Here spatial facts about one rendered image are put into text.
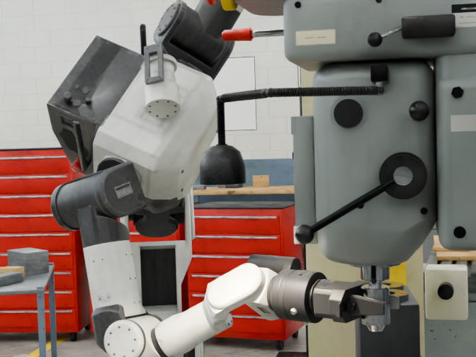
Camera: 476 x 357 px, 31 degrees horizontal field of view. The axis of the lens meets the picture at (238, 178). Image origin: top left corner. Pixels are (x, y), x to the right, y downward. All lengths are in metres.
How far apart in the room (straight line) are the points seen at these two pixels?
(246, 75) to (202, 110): 8.87
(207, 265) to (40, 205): 1.34
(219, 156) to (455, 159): 0.35
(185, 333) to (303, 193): 0.36
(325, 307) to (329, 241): 0.14
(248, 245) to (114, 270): 4.45
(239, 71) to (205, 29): 8.80
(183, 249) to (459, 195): 0.90
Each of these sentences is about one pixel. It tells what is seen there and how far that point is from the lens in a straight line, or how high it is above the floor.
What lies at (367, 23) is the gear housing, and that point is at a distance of 1.32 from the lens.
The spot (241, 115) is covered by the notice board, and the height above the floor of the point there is 1.74.
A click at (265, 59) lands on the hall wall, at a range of 10.61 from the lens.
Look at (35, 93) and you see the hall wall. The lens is 11.47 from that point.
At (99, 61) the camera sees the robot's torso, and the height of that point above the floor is 1.68.
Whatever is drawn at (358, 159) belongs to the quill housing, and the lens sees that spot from 1.34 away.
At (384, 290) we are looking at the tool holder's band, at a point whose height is 1.26.
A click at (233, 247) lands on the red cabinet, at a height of 0.73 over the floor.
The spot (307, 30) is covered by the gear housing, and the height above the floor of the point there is 1.68.
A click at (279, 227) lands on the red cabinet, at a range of 5.98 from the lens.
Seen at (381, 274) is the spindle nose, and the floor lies 1.29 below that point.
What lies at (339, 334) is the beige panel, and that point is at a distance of 3.25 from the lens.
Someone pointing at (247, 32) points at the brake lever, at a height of 1.70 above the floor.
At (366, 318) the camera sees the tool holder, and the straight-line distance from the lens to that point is 1.45.
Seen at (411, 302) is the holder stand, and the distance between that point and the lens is 1.82.
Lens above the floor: 1.53
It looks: 3 degrees down
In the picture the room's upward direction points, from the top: 2 degrees counter-clockwise
